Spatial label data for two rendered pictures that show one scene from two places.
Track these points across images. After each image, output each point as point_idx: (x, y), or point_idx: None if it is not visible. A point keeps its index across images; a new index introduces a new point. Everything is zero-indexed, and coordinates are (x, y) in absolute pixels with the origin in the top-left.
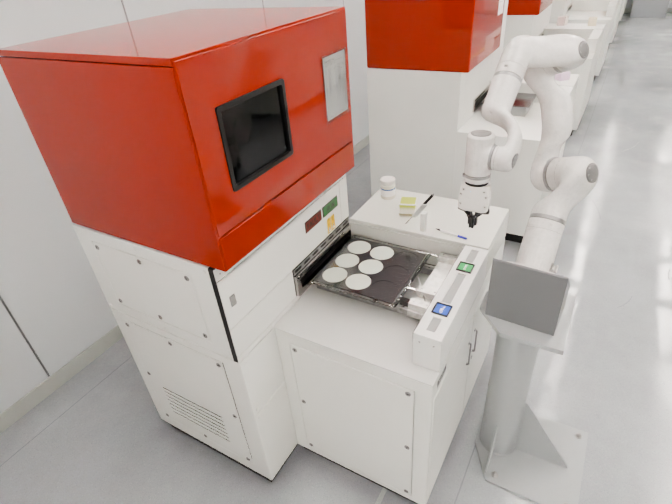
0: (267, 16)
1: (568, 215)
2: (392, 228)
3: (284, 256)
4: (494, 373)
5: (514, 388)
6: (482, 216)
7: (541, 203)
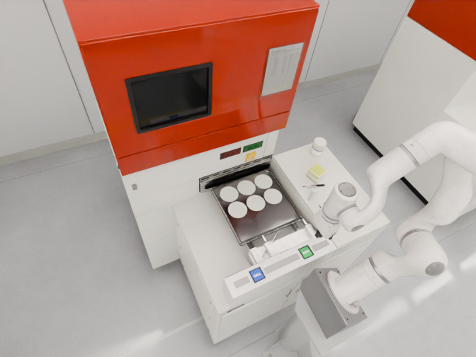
0: None
1: (397, 278)
2: (292, 183)
3: (193, 169)
4: (296, 315)
5: (300, 333)
6: None
7: (381, 256)
